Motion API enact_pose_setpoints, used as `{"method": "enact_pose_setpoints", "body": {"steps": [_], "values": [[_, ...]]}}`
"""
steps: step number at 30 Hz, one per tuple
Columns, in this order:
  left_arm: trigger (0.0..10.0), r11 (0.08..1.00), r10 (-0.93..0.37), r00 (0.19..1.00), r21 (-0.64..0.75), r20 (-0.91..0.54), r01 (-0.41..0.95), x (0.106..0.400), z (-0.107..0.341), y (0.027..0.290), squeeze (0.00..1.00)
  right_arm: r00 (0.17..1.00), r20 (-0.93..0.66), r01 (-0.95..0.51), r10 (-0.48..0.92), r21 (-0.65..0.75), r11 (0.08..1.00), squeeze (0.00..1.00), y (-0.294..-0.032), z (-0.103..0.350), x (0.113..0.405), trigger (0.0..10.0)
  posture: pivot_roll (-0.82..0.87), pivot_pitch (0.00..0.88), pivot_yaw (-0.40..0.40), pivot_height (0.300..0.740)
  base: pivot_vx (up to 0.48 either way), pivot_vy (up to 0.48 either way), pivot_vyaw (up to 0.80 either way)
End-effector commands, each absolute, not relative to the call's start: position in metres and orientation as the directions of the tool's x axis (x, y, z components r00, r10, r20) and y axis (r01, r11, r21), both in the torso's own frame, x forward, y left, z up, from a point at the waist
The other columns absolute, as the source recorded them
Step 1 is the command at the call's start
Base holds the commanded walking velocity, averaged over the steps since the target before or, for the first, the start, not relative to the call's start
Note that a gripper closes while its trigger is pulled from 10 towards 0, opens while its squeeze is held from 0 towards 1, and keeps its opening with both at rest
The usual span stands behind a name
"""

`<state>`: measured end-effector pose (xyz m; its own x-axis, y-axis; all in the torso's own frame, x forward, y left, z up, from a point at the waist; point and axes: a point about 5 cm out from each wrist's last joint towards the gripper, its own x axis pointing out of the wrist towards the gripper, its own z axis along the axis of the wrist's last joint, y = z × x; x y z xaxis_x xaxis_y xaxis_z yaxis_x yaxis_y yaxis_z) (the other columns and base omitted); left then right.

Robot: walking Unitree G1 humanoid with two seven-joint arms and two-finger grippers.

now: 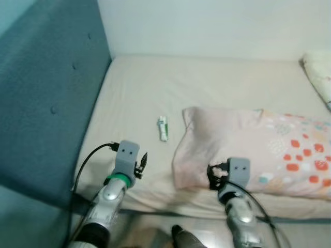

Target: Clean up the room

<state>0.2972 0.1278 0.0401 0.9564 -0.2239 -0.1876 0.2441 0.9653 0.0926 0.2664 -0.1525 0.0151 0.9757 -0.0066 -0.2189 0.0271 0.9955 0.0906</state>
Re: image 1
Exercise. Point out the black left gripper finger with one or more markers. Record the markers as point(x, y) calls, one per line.
point(143, 161)

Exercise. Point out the pink spotted pillow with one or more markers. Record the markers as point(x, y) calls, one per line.
point(227, 144)

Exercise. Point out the green white torn wrapper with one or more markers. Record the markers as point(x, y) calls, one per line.
point(163, 129)

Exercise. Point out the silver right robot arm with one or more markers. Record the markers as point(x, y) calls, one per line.
point(243, 217)

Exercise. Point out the robot left leg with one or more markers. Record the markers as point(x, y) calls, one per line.
point(142, 238)

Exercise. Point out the robot leg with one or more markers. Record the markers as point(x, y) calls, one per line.
point(142, 238)
point(187, 240)

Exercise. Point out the robot right leg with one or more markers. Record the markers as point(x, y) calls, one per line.
point(187, 240)

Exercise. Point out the white bed mattress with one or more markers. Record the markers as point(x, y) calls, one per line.
point(217, 82)

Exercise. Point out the cream cartoon print blanket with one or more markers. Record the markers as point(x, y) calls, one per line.
point(318, 77)

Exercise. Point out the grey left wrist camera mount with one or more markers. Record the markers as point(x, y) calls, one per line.
point(126, 157)

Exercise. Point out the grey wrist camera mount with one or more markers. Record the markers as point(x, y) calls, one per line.
point(239, 170)
point(126, 157)

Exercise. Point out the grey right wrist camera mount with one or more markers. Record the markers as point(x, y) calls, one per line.
point(239, 170)

